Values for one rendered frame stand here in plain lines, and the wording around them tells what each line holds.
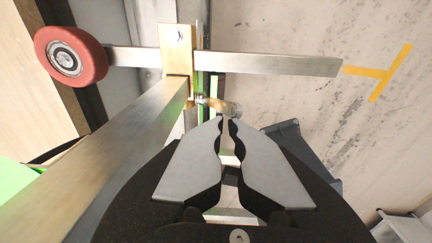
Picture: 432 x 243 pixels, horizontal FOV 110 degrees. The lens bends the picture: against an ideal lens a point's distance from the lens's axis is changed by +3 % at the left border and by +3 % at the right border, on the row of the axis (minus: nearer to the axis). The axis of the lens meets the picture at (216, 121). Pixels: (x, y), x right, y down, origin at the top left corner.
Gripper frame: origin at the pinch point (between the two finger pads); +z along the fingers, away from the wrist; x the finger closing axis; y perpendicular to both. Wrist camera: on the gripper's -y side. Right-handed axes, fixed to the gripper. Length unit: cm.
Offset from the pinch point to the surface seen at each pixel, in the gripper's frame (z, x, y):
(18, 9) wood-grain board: 11.3, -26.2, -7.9
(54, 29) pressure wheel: 10.5, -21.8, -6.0
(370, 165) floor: 103, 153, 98
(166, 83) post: 9.4, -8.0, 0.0
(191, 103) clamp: 15.2, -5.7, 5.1
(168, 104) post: 3.2, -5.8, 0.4
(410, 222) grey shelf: 90, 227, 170
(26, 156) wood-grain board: 11.5, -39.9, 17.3
